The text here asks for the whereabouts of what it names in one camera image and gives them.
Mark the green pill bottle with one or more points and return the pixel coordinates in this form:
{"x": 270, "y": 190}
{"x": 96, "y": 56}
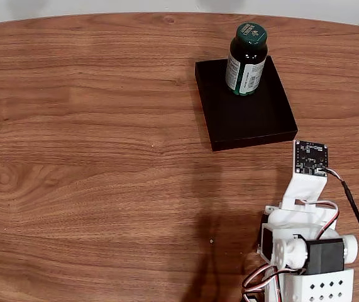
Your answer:
{"x": 245, "y": 63}

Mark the black cardboard box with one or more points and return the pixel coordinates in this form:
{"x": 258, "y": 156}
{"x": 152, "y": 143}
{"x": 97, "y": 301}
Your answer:
{"x": 245, "y": 116}

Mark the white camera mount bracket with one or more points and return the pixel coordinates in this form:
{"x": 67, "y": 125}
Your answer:
{"x": 303, "y": 188}

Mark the black camera circuit board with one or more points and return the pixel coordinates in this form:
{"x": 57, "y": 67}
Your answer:
{"x": 312, "y": 157}

